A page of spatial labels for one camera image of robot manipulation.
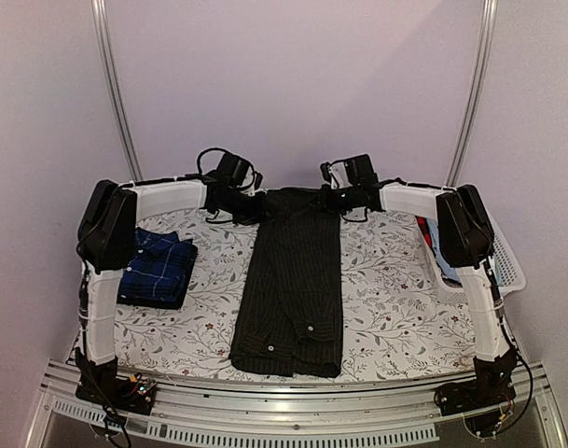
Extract light blue shirt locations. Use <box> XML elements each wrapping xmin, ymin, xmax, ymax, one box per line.
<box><xmin>425</xmin><ymin>221</ymin><xmax>502</xmax><ymax>286</ymax></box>

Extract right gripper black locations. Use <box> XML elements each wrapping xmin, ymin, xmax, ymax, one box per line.
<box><xmin>307</xmin><ymin>184</ymin><xmax>362</xmax><ymax>216</ymax></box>

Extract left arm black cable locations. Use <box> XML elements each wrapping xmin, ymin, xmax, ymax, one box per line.
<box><xmin>195</xmin><ymin>147</ymin><xmax>233</xmax><ymax>176</ymax></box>

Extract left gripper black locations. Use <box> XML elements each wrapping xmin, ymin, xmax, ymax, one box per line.
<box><xmin>218</xmin><ymin>189</ymin><xmax>276</xmax><ymax>226</ymax></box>

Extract black pinstriped long sleeve shirt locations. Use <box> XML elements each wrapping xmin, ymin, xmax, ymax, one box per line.
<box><xmin>229</xmin><ymin>188</ymin><xmax>343</xmax><ymax>378</ymax></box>

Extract aluminium frame post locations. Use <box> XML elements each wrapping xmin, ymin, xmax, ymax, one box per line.
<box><xmin>90</xmin><ymin>0</ymin><xmax>143</xmax><ymax>181</ymax></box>
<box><xmin>445</xmin><ymin>0</ymin><xmax>498</xmax><ymax>187</ymax></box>

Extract left aluminium frame post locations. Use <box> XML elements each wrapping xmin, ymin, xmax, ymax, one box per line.
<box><xmin>90</xmin><ymin>0</ymin><xmax>143</xmax><ymax>181</ymax></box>

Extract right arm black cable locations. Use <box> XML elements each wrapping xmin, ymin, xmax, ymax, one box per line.
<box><xmin>379</xmin><ymin>176</ymin><xmax>457</xmax><ymax>192</ymax></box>

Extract red black garment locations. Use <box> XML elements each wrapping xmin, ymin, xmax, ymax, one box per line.
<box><xmin>416</xmin><ymin>217</ymin><xmax>432</xmax><ymax>245</ymax></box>

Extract aluminium front rail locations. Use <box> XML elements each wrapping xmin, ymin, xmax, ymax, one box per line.
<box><xmin>21</xmin><ymin>361</ymin><xmax>568</xmax><ymax>448</ymax></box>

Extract floral patterned tablecloth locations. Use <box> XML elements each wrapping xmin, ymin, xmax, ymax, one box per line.
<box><xmin>112</xmin><ymin>206</ymin><xmax>475</xmax><ymax>385</ymax></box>

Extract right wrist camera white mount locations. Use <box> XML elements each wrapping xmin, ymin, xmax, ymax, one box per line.
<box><xmin>320</xmin><ymin>161</ymin><xmax>347</xmax><ymax>189</ymax></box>

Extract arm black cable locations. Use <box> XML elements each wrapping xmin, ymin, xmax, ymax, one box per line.
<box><xmin>379</xmin><ymin>176</ymin><xmax>457</xmax><ymax>192</ymax></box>
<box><xmin>195</xmin><ymin>147</ymin><xmax>233</xmax><ymax>176</ymax></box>

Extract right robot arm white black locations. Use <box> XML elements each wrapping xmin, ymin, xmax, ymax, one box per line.
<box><xmin>320</xmin><ymin>154</ymin><xmax>517</xmax><ymax>407</ymax></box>

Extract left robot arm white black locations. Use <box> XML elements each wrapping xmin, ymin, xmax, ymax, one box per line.
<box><xmin>76</xmin><ymin>150</ymin><xmax>265</xmax><ymax>367</ymax></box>

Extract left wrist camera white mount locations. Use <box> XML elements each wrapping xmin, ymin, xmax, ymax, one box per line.
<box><xmin>245</xmin><ymin>172</ymin><xmax>263</xmax><ymax>197</ymax></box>

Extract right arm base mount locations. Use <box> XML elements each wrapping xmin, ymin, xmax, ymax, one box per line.
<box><xmin>434</xmin><ymin>351</ymin><xmax>517</xmax><ymax>416</ymax></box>

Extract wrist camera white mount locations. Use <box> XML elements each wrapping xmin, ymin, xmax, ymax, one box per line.
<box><xmin>245</xmin><ymin>172</ymin><xmax>263</xmax><ymax>197</ymax></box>
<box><xmin>320</xmin><ymin>161</ymin><xmax>347</xmax><ymax>189</ymax></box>

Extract white plastic laundry basket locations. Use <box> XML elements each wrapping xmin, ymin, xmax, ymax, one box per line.
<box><xmin>416</xmin><ymin>215</ymin><xmax>526</xmax><ymax>305</ymax></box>

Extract right aluminium frame post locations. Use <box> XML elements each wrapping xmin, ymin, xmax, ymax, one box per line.
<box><xmin>445</xmin><ymin>0</ymin><xmax>498</xmax><ymax>187</ymax></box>

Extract folded blue plaid shirt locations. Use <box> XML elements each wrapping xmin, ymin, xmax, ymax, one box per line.
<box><xmin>116</xmin><ymin>228</ymin><xmax>199</xmax><ymax>300</ymax></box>

